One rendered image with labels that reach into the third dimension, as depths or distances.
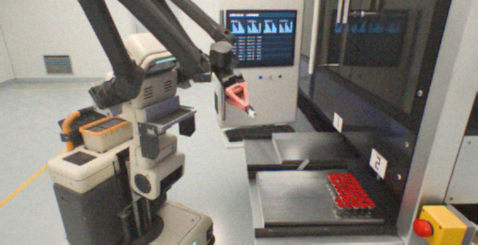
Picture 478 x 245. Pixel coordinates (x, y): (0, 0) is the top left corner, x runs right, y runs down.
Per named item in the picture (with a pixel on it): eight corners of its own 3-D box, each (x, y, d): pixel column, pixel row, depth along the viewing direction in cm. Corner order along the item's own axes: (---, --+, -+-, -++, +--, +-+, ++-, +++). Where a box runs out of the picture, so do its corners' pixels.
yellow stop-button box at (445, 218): (443, 228, 69) (451, 204, 66) (467, 251, 62) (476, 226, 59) (413, 229, 68) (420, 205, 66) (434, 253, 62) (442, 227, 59)
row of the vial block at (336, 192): (331, 183, 99) (332, 173, 98) (351, 219, 82) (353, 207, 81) (324, 184, 99) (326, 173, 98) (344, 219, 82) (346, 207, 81)
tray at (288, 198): (346, 177, 103) (347, 170, 102) (381, 230, 79) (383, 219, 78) (256, 179, 102) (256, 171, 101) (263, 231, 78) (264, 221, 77)
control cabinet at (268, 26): (285, 113, 192) (294, -9, 166) (297, 123, 175) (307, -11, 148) (214, 119, 182) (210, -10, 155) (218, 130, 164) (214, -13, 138)
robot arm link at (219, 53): (197, 64, 95) (194, 81, 90) (195, 36, 87) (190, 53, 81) (231, 67, 96) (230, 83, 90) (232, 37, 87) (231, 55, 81)
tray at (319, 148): (340, 138, 136) (341, 131, 134) (364, 166, 111) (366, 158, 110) (271, 139, 135) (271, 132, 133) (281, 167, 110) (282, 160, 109)
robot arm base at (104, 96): (114, 83, 107) (87, 90, 97) (125, 72, 102) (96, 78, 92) (126, 101, 107) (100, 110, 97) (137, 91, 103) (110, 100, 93)
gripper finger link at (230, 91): (257, 112, 84) (244, 91, 90) (257, 96, 79) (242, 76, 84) (237, 120, 83) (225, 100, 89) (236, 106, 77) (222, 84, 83)
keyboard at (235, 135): (288, 126, 169) (288, 122, 168) (298, 136, 156) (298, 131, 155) (224, 131, 161) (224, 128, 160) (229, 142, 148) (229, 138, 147)
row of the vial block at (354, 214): (337, 183, 99) (339, 173, 98) (358, 219, 82) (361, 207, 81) (331, 183, 99) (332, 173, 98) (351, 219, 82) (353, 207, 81)
